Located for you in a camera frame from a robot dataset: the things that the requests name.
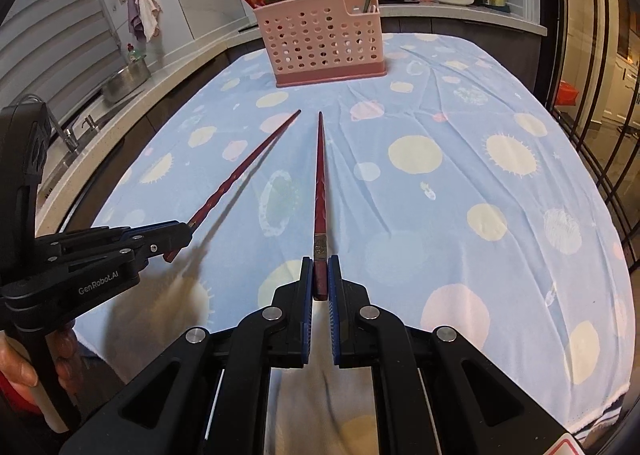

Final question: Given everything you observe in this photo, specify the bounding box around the hanging purple cloth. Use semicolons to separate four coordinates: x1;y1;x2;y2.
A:
127;0;145;41

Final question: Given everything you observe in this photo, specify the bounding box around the person's left hand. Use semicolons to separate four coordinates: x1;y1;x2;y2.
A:
0;324;79;405

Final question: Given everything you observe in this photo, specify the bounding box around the chrome sink faucet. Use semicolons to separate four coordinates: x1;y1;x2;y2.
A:
25;93;99;154

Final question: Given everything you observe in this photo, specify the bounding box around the steel bowl on counter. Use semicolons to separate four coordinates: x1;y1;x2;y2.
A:
101;58;151;104

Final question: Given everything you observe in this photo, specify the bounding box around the blue planet-print tablecloth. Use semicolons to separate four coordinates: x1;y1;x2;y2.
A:
76;34;636;439

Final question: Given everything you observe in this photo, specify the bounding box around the dark red wavy chopstick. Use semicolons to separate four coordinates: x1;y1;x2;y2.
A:
314;113;328;301
188;110;302;248

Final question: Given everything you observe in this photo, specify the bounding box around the pink perforated utensil holder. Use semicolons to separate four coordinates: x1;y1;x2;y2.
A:
254;0;386;87

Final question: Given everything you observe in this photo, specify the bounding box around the hanging white towel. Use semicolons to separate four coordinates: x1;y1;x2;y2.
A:
136;0;162;41

